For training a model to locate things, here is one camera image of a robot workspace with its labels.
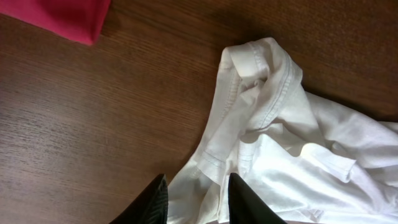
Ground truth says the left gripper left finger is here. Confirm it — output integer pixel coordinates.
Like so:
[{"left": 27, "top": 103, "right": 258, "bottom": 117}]
[{"left": 109, "top": 174, "right": 169, "bottom": 224}]

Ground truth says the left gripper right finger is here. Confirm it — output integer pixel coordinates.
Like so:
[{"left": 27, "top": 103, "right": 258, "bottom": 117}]
[{"left": 228, "top": 173, "right": 287, "bottom": 224}]

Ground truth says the white printed t-shirt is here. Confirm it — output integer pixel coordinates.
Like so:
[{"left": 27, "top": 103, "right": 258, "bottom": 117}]
[{"left": 168, "top": 38, "right": 397, "bottom": 223}]

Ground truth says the folded red t-shirt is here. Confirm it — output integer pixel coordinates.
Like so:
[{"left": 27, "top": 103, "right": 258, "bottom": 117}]
[{"left": 1, "top": 0, "right": 111, "bottom": 45}]

